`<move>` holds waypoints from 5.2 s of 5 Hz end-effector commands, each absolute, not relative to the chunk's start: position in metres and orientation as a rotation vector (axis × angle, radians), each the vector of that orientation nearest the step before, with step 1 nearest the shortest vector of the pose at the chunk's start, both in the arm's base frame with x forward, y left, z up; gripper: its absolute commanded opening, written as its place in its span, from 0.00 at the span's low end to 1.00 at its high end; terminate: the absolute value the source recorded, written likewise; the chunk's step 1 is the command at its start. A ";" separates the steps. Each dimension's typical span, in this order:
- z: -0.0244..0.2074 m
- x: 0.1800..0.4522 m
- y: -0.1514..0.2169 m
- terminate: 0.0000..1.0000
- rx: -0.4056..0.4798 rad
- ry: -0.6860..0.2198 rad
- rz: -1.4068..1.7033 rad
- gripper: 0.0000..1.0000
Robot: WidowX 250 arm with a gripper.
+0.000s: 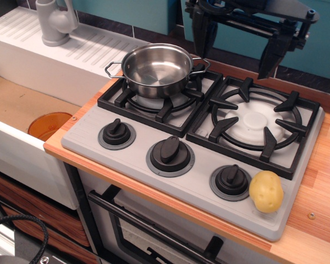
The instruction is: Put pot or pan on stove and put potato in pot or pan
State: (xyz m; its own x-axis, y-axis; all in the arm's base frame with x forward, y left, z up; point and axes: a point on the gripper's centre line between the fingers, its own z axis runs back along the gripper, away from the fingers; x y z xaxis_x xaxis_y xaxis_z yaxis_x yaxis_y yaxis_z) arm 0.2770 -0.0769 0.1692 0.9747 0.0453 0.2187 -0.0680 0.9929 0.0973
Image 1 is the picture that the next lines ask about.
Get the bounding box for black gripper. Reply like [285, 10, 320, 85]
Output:
[185, 1, 319, 80]

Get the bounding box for stainless steel pot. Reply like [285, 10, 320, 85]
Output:
[104, 43, 211, 98]

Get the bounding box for yellow toy potato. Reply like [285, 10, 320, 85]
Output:
[249, 170, 284, 213]

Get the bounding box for grey toy stove top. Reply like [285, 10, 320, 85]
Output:
[61, 72, 325, 241]

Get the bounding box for black middle stove knob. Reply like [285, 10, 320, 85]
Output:
[146, 136, 195, 178]

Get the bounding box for black stove knob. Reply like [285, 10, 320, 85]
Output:
[146, 136, 195, 178]
[210, 164, 252, 202]
[98, 118, 136, 151]

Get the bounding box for black right stove knob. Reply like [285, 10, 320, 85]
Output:
[210, 164, 252, 202]

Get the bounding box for black left stove knob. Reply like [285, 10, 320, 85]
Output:
[98, 118, 136, 151]

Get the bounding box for black right burner grate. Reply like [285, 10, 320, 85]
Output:
[186, 76, 325, 180]

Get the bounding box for black burner grate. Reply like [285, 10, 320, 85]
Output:
[97, 70, 224, 138]
[186, 76, 325, 180]

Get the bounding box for white right burner cap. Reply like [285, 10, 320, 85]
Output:
[225, 100, 285, 146]

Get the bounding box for white burner cap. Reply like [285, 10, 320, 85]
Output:
[225, 100, 285, 146]
[132, 95, 186, 113]

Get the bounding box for black left burner grate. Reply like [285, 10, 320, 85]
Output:
[97, 70, 224, 138]

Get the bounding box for white left burner cap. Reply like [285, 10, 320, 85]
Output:
[132, 95, 186, 113]

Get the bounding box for grey toy faucet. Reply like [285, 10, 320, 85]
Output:
[36, 0, 79, 47]

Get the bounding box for white toy sink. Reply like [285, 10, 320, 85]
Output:
[0, 5, 149, 211]

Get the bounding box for wooden drawer fronts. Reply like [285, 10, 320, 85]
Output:
[0, 172, 98, 263]

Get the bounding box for oven door with black handle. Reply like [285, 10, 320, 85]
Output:
[87, 184, 281, 264]

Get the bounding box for black braided cable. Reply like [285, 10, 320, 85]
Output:
[0, 215, 50, 264]

